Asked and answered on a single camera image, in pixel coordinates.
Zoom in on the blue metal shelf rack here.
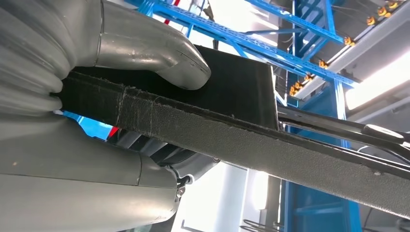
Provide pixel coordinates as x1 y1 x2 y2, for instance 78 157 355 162
125 0 364 232

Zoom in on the bright ceiling light panel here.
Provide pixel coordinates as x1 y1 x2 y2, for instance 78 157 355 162
344 60 410 111

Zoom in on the grey ceiling cable tray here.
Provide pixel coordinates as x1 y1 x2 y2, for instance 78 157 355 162
288 0 410 101

